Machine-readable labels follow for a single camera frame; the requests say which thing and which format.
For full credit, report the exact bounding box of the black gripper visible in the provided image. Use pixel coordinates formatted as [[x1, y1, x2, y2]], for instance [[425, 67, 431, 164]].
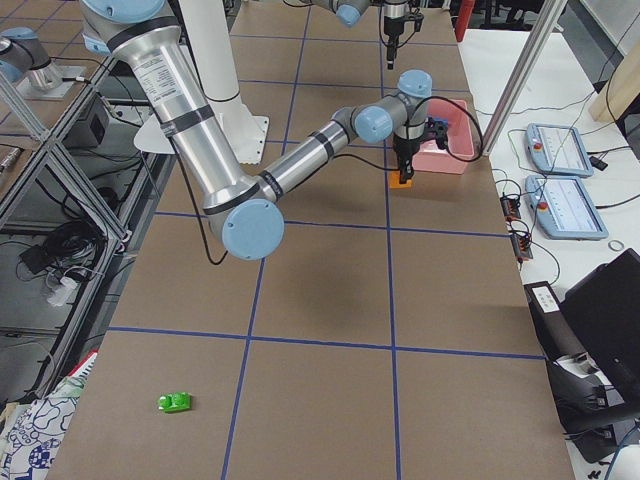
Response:
[[381, 2, 424, 69], [393, 117, 448, 183]]

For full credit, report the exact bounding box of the orange lego block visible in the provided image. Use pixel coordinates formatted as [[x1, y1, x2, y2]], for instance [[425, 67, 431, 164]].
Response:
[[388, 171, 413, 189]]

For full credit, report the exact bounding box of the green lego block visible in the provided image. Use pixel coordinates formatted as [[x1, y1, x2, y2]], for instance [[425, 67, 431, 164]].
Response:
[[157, 392, 192, 413]]

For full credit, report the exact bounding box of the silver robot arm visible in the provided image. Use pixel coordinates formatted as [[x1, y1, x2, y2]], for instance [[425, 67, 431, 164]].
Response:
[[283, 0, 424, 70], [80, 1, 432, 260]]

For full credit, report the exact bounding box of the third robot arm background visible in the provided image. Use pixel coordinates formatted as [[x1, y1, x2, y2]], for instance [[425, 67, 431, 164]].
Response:
[[1, 27, 86, 100]]

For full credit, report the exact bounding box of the pink plastic box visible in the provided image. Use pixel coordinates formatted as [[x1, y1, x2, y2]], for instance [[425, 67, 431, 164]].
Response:
[[413, 99, 475, 175]]

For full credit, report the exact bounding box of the red object background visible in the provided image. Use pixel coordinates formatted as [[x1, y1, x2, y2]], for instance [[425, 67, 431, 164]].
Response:
[[454, 0, 476, 43]]

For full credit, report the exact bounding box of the orange terminal block board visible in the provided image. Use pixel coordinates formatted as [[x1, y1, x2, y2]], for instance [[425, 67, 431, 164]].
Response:
[[500, 195, 521, 222]]

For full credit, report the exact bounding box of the lower terminal block board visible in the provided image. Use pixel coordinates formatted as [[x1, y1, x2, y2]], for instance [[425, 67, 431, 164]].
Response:
[[510, 230, 533, 264]]

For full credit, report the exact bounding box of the upper teach pendant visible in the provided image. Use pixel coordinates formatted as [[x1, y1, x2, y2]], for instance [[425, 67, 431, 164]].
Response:
[[525, 123, 593, 178]]

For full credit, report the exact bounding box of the teach pendant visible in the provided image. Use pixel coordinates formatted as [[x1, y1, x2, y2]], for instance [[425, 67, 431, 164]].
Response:
[[525, 123, 593, 178], [525, 174, 609, 240]]

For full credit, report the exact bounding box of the lower teach pendant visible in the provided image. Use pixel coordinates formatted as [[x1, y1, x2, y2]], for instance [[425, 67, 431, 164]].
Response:
[[525, 174, 609, 240]]

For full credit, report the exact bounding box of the white remote control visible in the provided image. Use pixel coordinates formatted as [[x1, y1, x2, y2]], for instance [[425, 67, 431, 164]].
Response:
[[532, 286, 559, 314]]

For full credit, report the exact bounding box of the black laptop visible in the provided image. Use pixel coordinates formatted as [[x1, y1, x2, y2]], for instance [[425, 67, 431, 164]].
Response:
[[561, 248, 639, 400]]

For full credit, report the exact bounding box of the white curved panel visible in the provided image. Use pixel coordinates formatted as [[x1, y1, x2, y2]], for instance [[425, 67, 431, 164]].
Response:
[[134, 116, 175, 155]]

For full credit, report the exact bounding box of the black monitor stand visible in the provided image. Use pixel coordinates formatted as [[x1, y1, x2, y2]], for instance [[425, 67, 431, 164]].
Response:
[[524, 281, 639, 463]]

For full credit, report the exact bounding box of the black power adapter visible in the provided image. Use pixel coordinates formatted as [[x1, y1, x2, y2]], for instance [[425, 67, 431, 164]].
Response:
[[19, 245, 52, 274]]

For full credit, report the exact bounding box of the patterned white blue cloth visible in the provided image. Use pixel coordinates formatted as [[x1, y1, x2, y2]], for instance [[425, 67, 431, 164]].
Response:
[[1, 377, 86, 479]]

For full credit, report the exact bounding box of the aluminium frame post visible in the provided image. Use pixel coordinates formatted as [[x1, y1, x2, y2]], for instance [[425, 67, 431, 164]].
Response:
[[483, 0, 568, 156]]

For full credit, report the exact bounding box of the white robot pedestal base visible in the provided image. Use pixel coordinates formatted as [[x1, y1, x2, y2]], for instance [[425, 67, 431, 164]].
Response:
[[179, 0, 269, 165]]

